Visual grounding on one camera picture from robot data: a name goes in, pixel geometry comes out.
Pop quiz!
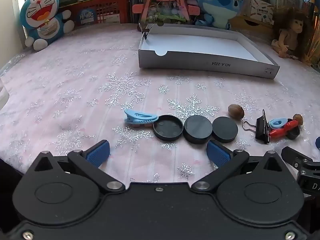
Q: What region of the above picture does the shiny gold packet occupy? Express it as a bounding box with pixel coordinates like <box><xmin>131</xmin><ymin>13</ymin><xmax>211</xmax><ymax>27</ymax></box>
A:
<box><xmin>309</xmin><ymin>15</ymin><xmax>320</xmax><ymax>67</ymax></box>

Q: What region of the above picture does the pink triangular toy box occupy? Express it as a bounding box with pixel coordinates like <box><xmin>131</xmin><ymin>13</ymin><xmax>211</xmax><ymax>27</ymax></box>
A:
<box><xmin>132</xmin><ymin>0</ymin><xmax>201</xmax><ymax>32</ymax></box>

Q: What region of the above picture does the pink snowflake tablecloth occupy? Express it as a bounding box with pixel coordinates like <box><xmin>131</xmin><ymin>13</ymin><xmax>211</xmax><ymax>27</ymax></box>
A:
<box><xmin>0</xmin><ymin>22</ymin><xmax>320</xmax><ymax>198</ymax></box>

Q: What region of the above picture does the blue white cat plush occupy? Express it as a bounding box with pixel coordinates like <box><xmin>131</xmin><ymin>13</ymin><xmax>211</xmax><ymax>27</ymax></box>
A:
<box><xmin>19</xmin><ymin>0</ymin><xmax>75</xmax><ymax>52</ymax></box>

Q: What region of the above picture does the colourful printed cardboard box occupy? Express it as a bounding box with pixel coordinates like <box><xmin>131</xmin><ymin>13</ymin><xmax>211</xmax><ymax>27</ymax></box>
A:
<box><xmin>243</xmin><ymin>0</ymin><xmax>275</xmax><ymax>26</ymax></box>

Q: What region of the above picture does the black binder clip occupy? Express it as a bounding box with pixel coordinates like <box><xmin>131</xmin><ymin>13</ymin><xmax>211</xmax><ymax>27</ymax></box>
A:
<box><xmin>137</xmin><ymin>22</ymin><xmax>154</xmax><ymax>43</ymax></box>
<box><xmin>242</xmin><ymin>109</ymin><xmax>271</xmax><ymax>144</ymax></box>

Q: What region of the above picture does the olive brown walnut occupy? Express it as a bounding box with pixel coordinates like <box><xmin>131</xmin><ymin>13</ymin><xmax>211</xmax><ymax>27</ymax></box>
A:
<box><xmin>228</xmin><ymin>104</ymin><xmax>245</xmax><ymax>119</ymax></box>

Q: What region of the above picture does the blue alien plush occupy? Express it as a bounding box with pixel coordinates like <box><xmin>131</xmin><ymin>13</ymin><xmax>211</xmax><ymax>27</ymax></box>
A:
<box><xmin>186</xmin><ymin>0</ymin><xmax>247</xmax><ymax>29</ymax></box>

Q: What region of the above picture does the small blue plastic clip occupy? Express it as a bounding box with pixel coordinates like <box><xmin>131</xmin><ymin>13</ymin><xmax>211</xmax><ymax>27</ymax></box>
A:
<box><xmin>269</xmin><ymin>118</ymin><xmax>288</xmax><ymax>130</ymax></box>

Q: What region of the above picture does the large blue plastic clip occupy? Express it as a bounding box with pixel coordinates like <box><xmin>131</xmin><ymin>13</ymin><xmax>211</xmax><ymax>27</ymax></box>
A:
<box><xmin>124</xmin><ymin>109</ymin><xmax>159</xmax><ymax>126</ymax></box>

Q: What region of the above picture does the small black cup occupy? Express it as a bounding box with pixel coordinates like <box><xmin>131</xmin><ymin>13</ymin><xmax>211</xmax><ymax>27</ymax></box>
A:
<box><xmin>286</xmin><ymin>119</ymin><xmax>301</xmax><ymax>140</ymax></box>

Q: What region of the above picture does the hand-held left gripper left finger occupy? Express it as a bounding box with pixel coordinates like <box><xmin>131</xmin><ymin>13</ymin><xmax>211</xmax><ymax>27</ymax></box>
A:
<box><xmin>25</xmin><ymin>140</ymin><xmax>125</xmax><ymax>194</ymax></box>

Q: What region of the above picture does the white cardboard tray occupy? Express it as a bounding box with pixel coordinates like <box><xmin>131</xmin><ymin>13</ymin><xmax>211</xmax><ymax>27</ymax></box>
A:
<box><xmin>138</xmin><ymin>24</ymin><xmax>280</xmax><ymax>80</ymax></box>

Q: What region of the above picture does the brown haired doll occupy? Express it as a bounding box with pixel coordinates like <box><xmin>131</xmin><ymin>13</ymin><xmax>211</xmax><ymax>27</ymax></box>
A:
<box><xmin>271</xmin><ymin>7</ymin><xmax>313</xmax><ymax>61</ymax></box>

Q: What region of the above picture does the black round disc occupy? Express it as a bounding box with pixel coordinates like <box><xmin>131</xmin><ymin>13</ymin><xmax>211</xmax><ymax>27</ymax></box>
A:
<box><xmin>212</xmin><ymin>116</ymin><xmax>239</xmax><ymax>144</ymax></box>
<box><xmin>183</xmin><ymin>116</ymin><xmax>213</xmax><ymax>145</ymax></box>

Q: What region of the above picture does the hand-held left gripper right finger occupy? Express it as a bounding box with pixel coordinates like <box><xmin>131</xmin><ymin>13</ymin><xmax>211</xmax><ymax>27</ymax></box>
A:
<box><xmin>191</xmin><ymin>140</ymin><xmax>292</xmax><ymax>194</ymax></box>

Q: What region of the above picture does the red plastic clip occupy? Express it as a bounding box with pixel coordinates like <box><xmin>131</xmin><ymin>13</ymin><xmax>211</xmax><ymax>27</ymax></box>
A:
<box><xmin>269</xmin><ymin>120</ymin><xmax>299</xmax><ymax>138</ymax></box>

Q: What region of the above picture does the wooden drawer box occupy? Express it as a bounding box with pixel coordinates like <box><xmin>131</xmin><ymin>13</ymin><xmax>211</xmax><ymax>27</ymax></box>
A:
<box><xmin>229</xmin><ymin>15</ymin><xmax>275</xmax><ymax>39</ymax></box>

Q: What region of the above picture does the black round lid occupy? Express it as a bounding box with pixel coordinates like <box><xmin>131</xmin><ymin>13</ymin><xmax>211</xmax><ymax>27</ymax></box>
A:
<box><xmin>153</xmin><ymin>115</ymin><xmax>184</xmax><ymax>142</ymax></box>

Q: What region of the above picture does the red plastic basket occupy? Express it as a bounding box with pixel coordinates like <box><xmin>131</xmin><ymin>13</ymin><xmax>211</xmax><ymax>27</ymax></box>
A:
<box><xmin>58</xmin><ymin>0</ymin><xmax>131</xmax><ymax>30</ymax></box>

